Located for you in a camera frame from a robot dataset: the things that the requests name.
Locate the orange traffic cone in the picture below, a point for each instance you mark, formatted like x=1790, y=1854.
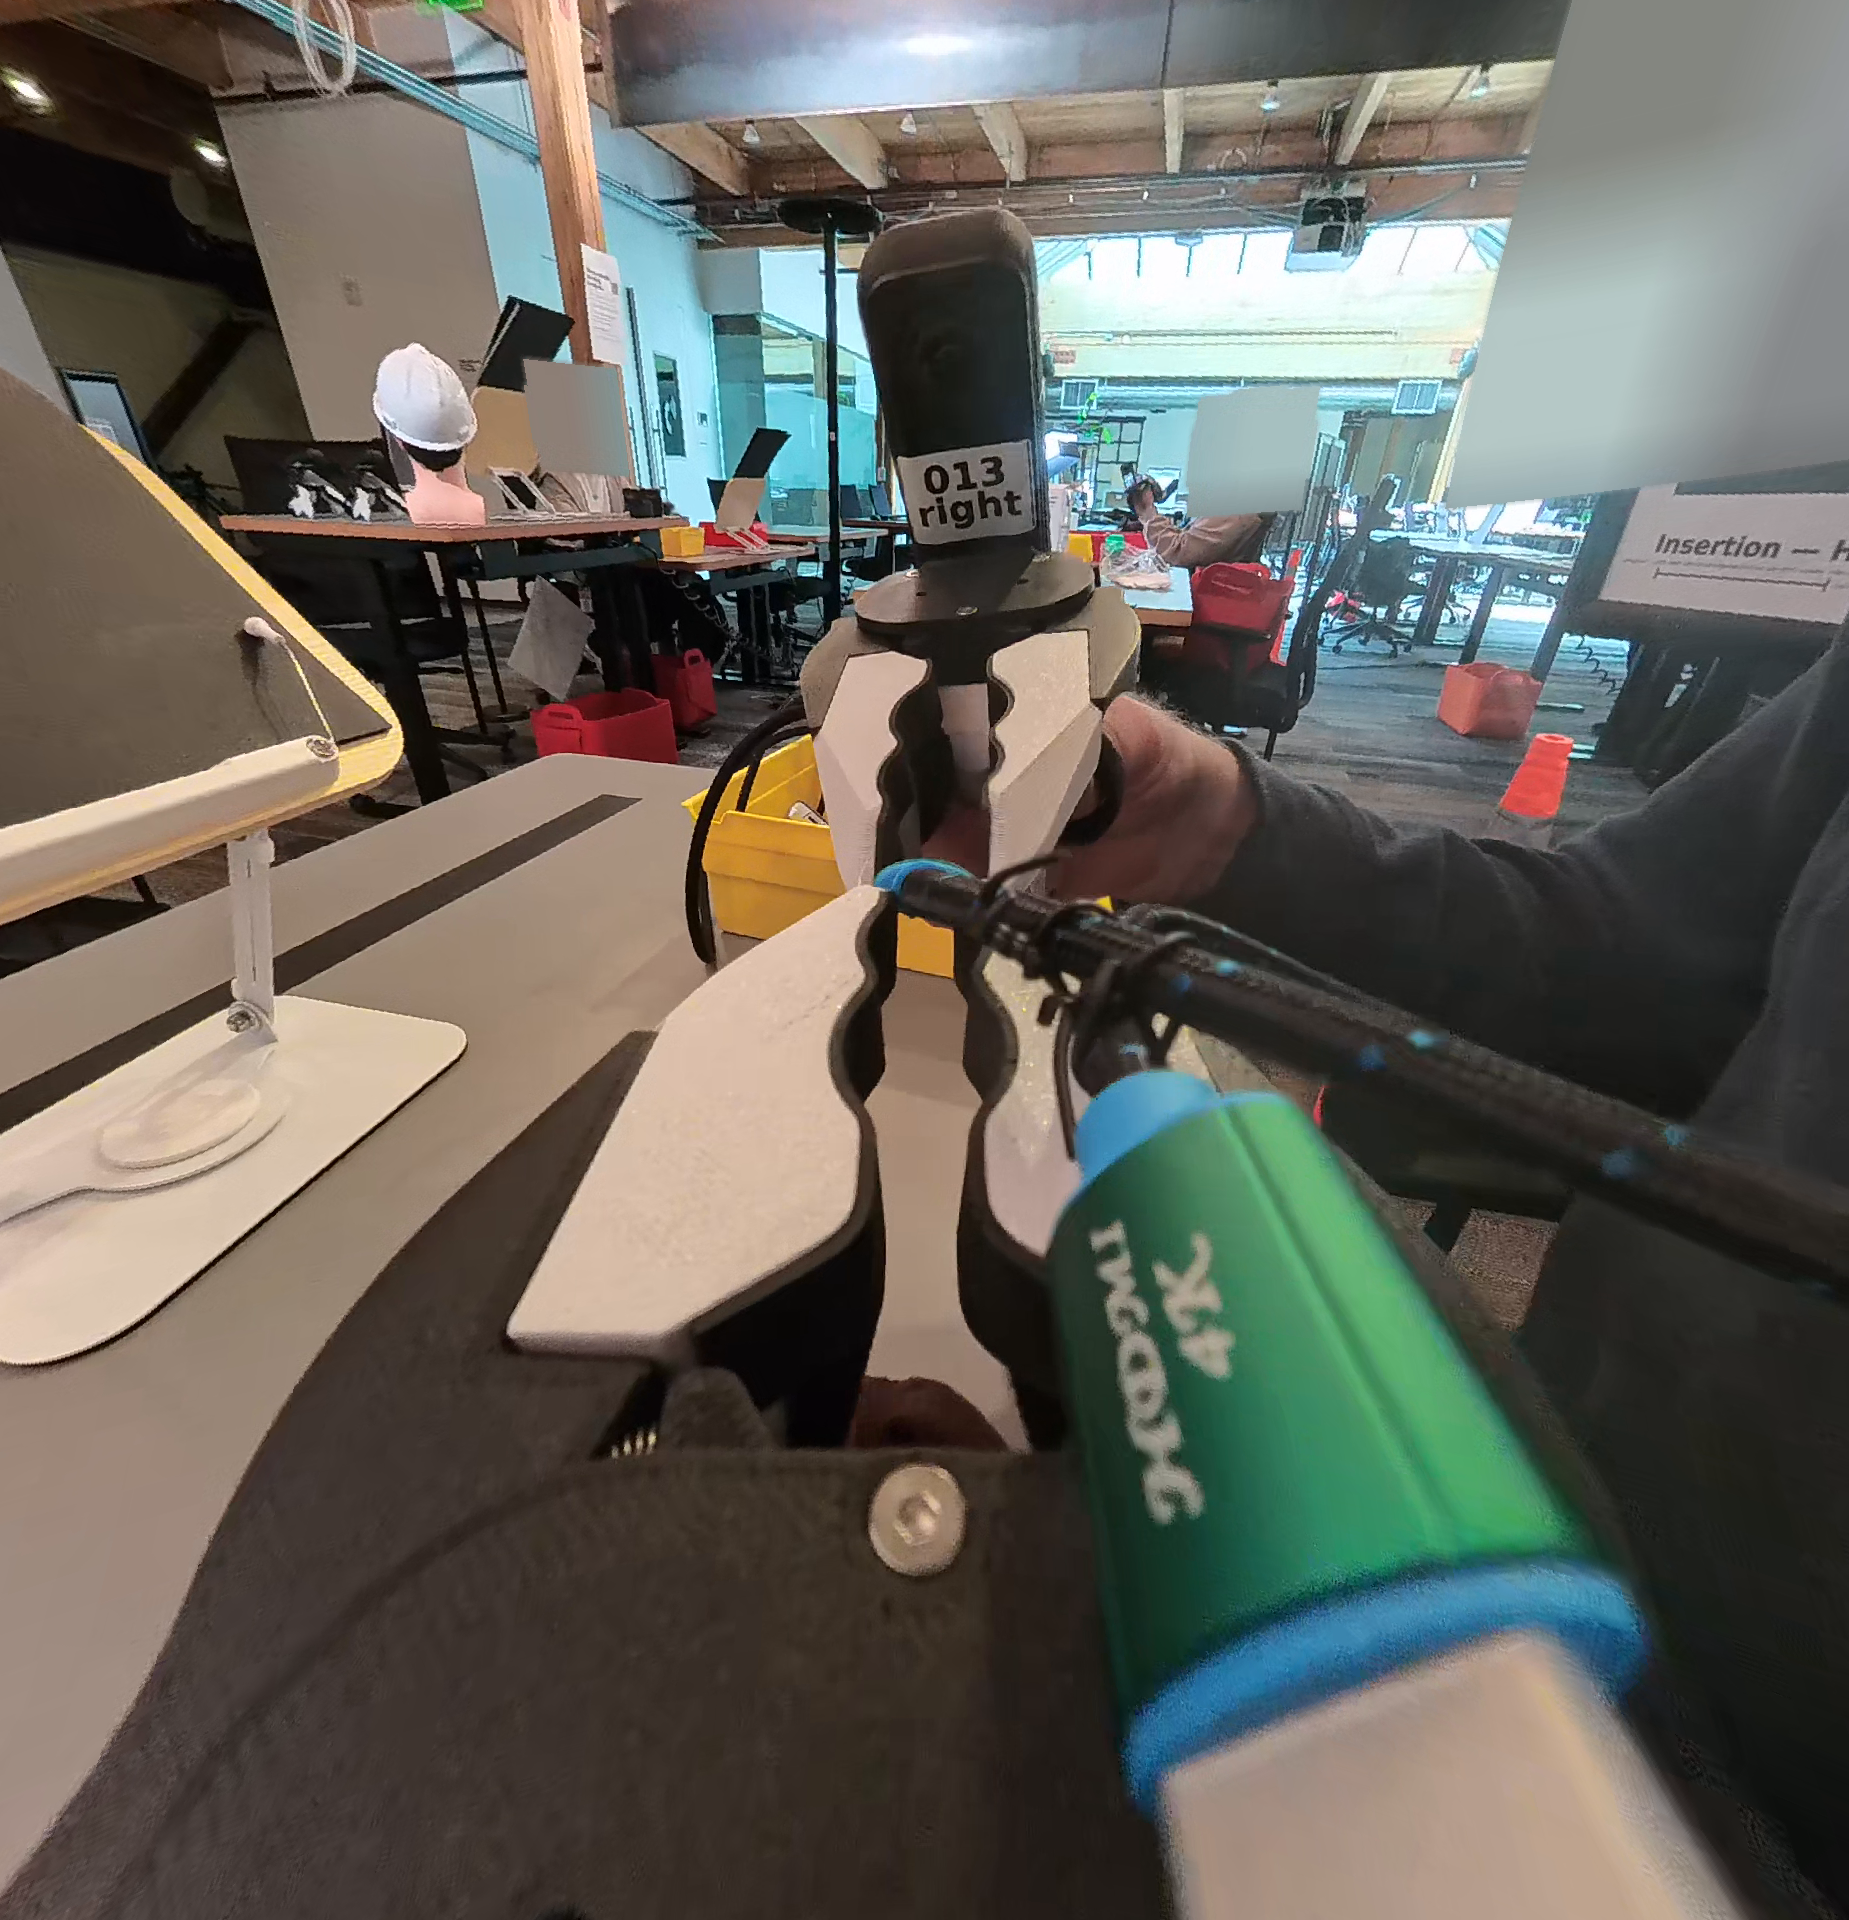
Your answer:
x=1538, y=780

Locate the black red office chair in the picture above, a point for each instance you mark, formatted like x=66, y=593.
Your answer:
x=1240, y=614

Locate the ceiling projector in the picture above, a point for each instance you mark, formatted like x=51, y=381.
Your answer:
x=1330, y=217

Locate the white panel stand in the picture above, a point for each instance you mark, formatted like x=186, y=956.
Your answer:
x=264, y=1109

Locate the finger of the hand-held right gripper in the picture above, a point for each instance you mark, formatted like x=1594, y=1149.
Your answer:
x=859, y=751
x=1052, y=735

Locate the person's dark top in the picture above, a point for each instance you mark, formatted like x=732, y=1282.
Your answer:
x=1733, y=1499

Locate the wood-edged table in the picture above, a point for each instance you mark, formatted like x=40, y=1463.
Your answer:
x=414, y=530
x=1159, y=597

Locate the pink mannequin head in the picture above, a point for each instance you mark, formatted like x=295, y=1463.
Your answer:
x=442, y=488

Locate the black Fosmon HDMI switch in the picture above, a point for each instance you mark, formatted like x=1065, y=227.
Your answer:
x=704, y=854

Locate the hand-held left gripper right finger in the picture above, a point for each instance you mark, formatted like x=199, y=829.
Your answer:
x=1023, y=1184

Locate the white paper sheet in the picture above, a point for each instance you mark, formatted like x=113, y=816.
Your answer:
x=550, y=641

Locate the white sign board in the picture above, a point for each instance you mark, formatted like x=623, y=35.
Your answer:
x=1733, y=553

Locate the yellow plastic bin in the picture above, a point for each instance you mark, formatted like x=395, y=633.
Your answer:
x=768, y=870

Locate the orange bin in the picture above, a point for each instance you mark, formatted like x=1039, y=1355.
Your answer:
x=1488, y=701

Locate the white hard hat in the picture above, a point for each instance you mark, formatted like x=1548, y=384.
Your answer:
x=420, y=397

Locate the wooden post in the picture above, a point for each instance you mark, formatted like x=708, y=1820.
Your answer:
x=565, y=150

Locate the red bin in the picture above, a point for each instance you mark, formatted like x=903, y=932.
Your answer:
x=684, y=685
x=606, y=727

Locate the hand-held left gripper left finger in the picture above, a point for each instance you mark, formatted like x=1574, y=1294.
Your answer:
x=698, y=1171

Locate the person's right hand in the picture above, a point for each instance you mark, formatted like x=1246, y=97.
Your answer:
x=1177, y=809

